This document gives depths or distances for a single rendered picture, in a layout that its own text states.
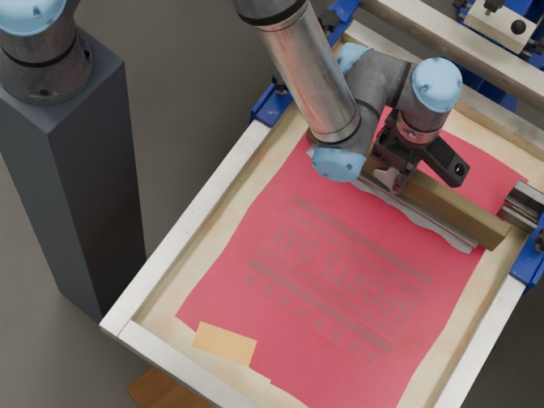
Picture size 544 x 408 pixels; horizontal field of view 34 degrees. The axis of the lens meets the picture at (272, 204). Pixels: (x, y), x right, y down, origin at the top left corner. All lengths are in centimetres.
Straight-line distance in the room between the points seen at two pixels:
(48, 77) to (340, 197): 59
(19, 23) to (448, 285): 87
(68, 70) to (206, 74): 149
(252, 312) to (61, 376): 106
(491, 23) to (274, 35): 76
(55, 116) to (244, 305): 46
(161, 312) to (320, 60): 61
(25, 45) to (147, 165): 142
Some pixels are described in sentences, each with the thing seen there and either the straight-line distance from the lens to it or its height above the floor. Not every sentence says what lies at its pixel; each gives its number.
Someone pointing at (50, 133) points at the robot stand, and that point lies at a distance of 145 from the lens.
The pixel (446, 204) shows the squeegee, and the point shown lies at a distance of 162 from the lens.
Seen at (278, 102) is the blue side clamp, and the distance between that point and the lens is 170.
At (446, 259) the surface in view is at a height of 95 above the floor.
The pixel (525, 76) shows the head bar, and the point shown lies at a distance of 180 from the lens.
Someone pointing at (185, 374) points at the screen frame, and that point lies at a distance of 152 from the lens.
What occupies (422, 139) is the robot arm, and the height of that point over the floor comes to 122.
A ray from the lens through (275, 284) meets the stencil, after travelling 160.
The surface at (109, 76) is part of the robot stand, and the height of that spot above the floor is 120.
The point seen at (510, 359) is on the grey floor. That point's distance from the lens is 270.
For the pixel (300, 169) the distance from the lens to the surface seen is 169.
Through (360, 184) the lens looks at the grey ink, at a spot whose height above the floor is 96.
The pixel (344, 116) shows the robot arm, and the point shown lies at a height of 139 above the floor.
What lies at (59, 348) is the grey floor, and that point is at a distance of 257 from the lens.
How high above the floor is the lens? 247
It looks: 66 degrees down
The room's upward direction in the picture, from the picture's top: 13 degrees clockwise
